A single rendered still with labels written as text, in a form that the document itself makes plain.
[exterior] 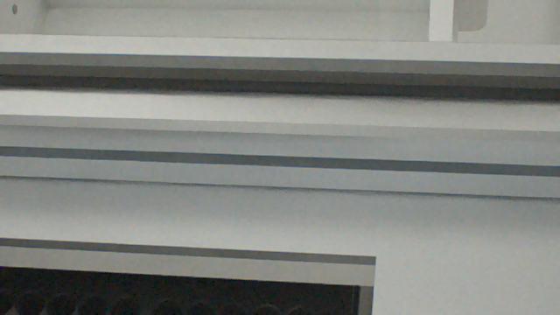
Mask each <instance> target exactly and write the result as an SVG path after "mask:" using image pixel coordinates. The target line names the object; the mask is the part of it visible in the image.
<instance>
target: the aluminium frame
mask: <svg viewBox="0 0 560 315"><path fill-rule="evenodd" d="M0 176H14V177H36V178H57V179H100V180H121V181H143V182H165V183H187V184H209V185H231V186H275V187H296V188H318V189H340V190H362V191H384V192H406V193H449V194H471V195H493V196H515V197H536V198H558V199H560V82H534V81H498V80H429V79H393V78H357V77H321V76H286V75H250V74H213V73H144V72H108V71H72V70H36V69H1V68H0Z"/></svg>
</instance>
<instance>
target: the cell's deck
mask: <svg viewBox="0 0 560 315"><path fill-rule="evenodd" d="M0 266H15V267H32V268H41V269H49V270H80V271H97V272H114V273H130V274H146V275H163V276H180V277H211V278H228V279H245V280H261V281H278V282H294V283H311V284H343V285H359V286H374V305H373V315H560V199H558V198H536V197H515V196H493V195H471V194H449V193H427V192H384V191H362V190H340V189H318V188H296V187H275V186H253V185H209V184H187V183H165V182H143V181H121V180H100V179H78V178H36V177H14V176H0Z"/></svg>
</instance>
